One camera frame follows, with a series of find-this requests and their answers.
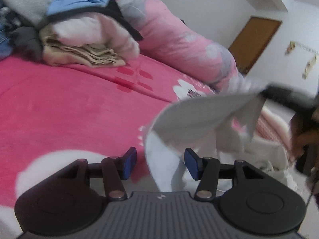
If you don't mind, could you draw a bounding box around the pink checked folded cloth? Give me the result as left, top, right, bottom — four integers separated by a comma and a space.
255, 106, 291, 151

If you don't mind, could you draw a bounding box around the brown wooden door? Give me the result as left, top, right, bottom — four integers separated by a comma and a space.
229, 16, 282, 75

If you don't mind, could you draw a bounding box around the pink floral bed blanket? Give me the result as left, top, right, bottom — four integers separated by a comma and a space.
1, 56, 211, 238

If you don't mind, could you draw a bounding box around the beige folded garment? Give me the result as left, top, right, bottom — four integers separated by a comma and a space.
39, 25, 125, 68

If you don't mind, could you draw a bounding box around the pink grey rolled quilt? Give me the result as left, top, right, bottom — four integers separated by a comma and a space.
115, 0, 244, 91

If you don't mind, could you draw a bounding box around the white fleece folded garment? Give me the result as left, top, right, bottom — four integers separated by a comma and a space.
52, 12, 140, 60

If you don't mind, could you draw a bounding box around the black garment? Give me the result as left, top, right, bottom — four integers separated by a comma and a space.
46, 0, 143, 41

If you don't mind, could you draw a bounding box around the grey folded garment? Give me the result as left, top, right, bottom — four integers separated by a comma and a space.
1, 0, 53, 30

